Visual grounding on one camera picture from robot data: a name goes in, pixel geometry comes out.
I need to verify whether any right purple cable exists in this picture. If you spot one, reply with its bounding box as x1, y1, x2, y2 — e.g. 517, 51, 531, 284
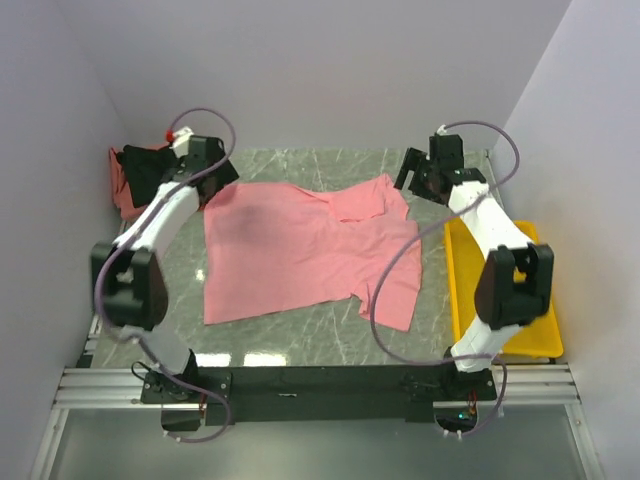
369, 119, 521, 439

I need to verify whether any yellow plastic tray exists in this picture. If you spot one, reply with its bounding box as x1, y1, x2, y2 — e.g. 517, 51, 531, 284
444, 219, 564, 358

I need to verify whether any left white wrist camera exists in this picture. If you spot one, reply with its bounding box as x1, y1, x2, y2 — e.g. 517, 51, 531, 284
165, 127, 194, 158

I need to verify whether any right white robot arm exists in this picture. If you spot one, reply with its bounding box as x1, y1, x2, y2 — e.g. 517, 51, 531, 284
394, 133, 554, 399

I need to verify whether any black folded t shirt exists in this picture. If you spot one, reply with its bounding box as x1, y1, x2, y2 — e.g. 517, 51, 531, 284
116, 145, 178, 208

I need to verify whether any aluminium frame rail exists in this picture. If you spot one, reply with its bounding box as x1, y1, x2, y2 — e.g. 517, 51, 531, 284
53, 364, 581, 410

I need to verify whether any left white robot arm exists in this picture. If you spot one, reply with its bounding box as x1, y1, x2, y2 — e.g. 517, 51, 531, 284
90, 128, 239, 402

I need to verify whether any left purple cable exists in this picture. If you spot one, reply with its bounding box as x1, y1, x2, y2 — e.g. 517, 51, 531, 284
94, 107, 237, 445

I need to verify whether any pink t shirt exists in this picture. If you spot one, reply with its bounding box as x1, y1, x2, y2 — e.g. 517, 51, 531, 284
204, 174, 422, 332

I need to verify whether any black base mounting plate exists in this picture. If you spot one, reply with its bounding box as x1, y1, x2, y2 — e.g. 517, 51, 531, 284
140, 365, 497, 432

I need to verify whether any purple cable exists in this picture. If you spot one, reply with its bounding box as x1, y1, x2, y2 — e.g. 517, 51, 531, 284
94, 107, 237, 445
369, 119, 521, 439

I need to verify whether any salmon folded t shirt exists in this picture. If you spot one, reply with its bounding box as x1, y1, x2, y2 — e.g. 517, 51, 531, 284
109, 147, 151, 221

